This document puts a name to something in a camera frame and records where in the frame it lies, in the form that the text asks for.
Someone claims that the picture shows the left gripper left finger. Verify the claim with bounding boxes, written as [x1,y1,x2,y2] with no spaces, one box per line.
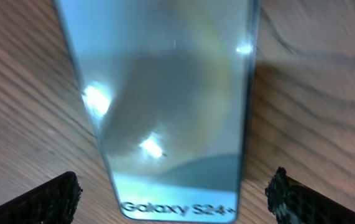
[0,171,83,224]

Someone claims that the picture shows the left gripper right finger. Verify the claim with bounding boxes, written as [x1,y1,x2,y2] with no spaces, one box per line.
[265,167,355,224]

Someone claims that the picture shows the blue Galaxy smartphone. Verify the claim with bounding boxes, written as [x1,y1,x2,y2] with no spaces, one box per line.
[54,0,259,223]

